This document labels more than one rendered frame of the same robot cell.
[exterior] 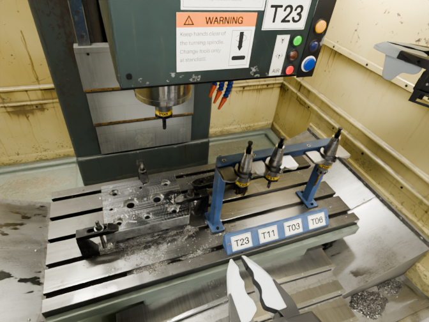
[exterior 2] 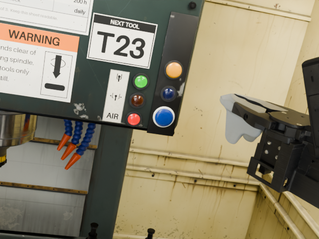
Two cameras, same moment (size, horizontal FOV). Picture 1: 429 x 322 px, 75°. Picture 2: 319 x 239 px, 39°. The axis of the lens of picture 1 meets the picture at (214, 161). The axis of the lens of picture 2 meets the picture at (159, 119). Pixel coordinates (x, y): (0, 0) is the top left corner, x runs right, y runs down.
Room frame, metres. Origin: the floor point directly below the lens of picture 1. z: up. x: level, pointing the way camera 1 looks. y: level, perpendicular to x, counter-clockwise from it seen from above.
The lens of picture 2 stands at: (-0.04, -0.34, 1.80)
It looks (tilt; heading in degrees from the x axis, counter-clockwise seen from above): 18 degrees down; 13
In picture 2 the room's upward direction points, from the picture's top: 12 degrees clockwise
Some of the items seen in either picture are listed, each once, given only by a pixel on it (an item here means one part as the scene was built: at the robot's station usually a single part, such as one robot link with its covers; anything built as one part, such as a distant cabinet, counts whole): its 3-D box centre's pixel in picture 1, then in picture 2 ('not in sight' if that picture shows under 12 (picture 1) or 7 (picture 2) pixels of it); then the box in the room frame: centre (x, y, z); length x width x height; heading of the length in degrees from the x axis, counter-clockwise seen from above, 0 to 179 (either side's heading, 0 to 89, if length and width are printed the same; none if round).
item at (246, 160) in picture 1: (246, 160); not in sight; (0.66, -0.10, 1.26); 0.04 x 0.04 x 0.07
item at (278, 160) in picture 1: (278, 154); not in sight; (0.71, -0.20, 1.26); 0.04 x 0.04 x 0.07
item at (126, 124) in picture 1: (143, 101); (18, 159); (1.12, 0.35, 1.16); 0.48 x 0.05 x 0.51; 114
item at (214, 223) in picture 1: (217, 197); not in sight; (0.69, -0.03, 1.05); 0.10 x 0.05 x 0.30; 24
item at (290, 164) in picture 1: (288, 162); not in sight; (0.73, -0.25, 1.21); 0.07 x 0.05 x 0.01; 24
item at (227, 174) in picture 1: (228, 174); not in sight; (0.64, -0.05, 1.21); 0.07 x 0.05 x 0.01; 24
